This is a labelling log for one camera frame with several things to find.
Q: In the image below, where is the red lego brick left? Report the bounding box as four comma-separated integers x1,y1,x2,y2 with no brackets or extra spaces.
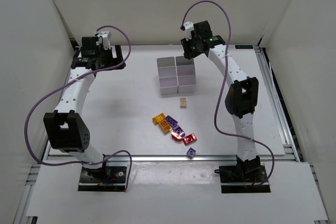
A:
171,130,183,142

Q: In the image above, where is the tan lego brick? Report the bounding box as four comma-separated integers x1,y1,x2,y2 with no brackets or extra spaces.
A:
180,98,187,108

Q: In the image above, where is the yellow-orange lego brick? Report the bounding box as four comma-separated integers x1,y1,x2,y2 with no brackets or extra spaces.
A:
159,120,171,133

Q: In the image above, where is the purple lego brick on red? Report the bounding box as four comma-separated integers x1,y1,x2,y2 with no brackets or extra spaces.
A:
173,125,185,136

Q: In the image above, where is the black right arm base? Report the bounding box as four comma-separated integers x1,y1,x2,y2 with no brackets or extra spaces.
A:
214,163,271,194

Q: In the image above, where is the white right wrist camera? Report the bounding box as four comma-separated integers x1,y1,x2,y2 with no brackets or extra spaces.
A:
180,22,194,40

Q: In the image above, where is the yellow lego brick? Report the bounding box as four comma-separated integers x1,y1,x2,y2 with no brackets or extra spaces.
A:
152,113,166,124

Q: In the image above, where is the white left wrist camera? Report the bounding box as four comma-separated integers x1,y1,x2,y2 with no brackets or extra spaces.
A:
95,31,112,50

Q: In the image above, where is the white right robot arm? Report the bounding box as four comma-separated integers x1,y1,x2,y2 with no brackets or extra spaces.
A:
181,21,260,176

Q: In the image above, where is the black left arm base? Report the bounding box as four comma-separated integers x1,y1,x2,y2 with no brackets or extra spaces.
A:
78,165,130,192

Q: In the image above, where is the red lego brick right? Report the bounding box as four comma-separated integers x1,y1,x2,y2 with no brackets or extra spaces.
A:
182,133,197,145

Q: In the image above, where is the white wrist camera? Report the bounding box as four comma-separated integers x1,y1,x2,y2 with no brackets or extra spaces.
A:
95,31,112,50
180,22,194,40

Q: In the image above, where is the white left compartment container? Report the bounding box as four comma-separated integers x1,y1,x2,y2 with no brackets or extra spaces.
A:
156,57,178,95

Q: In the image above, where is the lavender small lego brick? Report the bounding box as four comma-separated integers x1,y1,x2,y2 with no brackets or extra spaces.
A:
186,147,196,159

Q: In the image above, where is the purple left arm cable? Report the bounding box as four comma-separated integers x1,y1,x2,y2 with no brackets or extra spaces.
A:
24,25,132,192

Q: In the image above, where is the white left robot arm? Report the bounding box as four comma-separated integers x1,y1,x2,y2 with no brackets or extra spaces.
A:
43,31,125,169

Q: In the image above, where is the white compartment container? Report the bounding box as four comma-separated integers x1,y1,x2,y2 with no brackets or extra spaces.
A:
175,56,196,93
156,57,178,95

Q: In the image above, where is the white right compartment container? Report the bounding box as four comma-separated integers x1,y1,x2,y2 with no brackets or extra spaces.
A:
175,56,196,93

